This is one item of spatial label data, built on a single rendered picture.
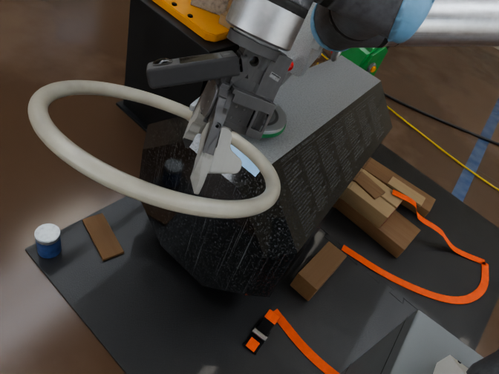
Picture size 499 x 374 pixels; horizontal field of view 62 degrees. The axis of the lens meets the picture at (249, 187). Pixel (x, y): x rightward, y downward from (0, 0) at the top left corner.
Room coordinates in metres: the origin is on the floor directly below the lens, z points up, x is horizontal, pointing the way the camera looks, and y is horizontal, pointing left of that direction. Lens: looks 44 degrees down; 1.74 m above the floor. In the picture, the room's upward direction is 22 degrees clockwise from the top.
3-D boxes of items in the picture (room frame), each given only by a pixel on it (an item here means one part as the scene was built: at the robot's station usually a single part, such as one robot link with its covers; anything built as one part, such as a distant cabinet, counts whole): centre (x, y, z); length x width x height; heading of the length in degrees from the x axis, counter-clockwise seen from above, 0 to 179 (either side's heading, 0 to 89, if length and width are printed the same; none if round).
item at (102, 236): (1.07, 0.56, 0.02); 0.25 x 0.10 x 0.01; 51
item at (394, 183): (2.18, -0.96, 0.10); 0.25 x 0.10 x 0.01; 69
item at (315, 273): (1.32, -0.49, 0.07); 0.30 x 0.12 x 0.12; 155
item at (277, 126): (1.24, 0.07, 0.88); 0.21 x 0.21 x 0.01
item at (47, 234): (0.91, 0.73, 0.08); 0.10 x 0.10 x 0.13
